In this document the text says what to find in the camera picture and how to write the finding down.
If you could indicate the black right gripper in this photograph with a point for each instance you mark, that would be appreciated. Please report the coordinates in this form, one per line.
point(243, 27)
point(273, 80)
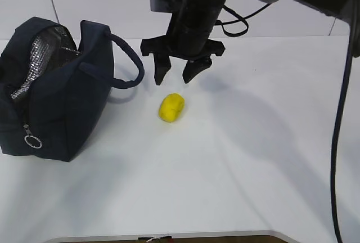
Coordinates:
point(187, 34)

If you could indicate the yellow lemon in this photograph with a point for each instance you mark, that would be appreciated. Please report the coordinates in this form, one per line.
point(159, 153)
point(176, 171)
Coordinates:
point(171, 107)

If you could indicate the navy blue insulated bag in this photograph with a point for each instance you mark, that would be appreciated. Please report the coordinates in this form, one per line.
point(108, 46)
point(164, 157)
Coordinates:
point(53, 91)

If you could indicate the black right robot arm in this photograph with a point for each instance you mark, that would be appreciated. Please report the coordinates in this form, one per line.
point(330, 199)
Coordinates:
point(345, 10)

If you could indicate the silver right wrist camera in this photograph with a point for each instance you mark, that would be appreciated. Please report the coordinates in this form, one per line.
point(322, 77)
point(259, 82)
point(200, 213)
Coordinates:
point(165, 6)

